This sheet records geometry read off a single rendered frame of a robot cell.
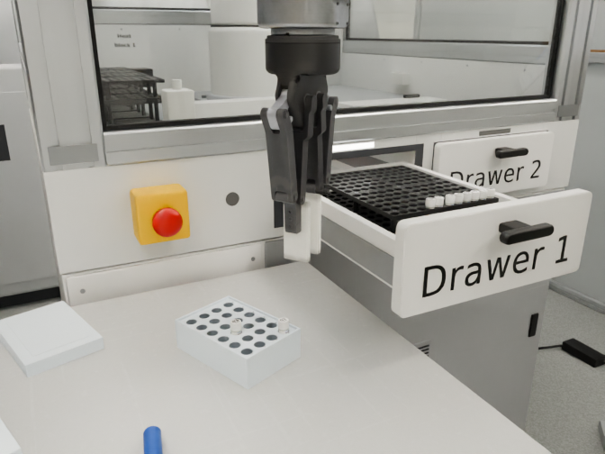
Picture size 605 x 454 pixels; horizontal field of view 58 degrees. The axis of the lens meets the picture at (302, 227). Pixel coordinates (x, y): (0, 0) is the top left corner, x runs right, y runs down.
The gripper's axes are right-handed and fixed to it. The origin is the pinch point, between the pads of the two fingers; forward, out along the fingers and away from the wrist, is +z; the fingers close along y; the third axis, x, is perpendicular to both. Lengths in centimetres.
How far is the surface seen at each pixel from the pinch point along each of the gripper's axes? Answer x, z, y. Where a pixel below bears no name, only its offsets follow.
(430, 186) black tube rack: -7.2, 1.2, 27.8
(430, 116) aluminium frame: -2.0, -6.4, 45.3
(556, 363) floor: -31, 91, 139
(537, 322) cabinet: -24, 44, 75
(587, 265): -37, 74, 196
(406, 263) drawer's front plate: -11.6, 2.7, 1.6
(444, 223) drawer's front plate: -14.4, -1.0, 5.4
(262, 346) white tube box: 1.8, 12.3, -6.2
